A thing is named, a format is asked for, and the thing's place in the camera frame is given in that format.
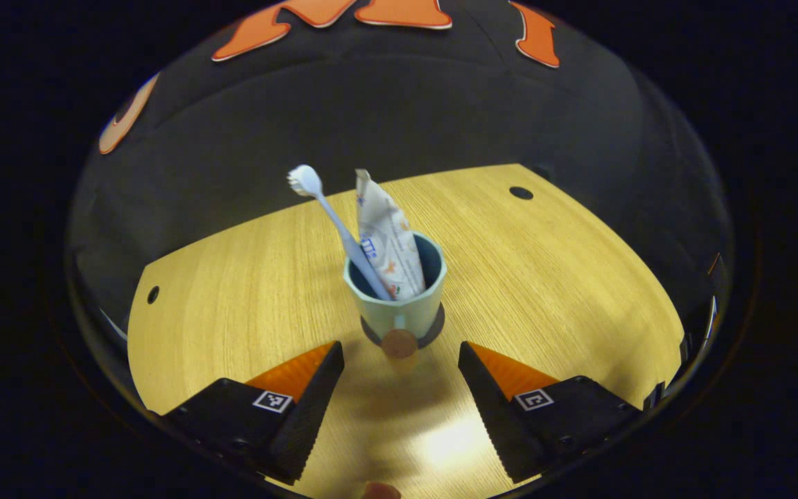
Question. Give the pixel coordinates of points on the black backdrop cloth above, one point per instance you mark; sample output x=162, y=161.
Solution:
x=385, y=104

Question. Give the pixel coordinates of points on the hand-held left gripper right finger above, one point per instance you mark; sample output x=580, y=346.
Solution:
x=503, y=430

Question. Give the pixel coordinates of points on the light blue toothbrush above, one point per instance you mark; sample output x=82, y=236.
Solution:
x=333, y=218

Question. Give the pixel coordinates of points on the white toothpaste tube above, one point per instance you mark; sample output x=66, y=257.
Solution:
x=388, y=235

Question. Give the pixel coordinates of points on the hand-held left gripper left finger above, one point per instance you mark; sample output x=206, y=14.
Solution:
x=302, y=430

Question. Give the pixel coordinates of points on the wooden desktop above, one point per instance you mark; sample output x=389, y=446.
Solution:
x=544, y=277

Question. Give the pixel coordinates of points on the dark brown round coaster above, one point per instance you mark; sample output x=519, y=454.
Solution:
x=437, y=331

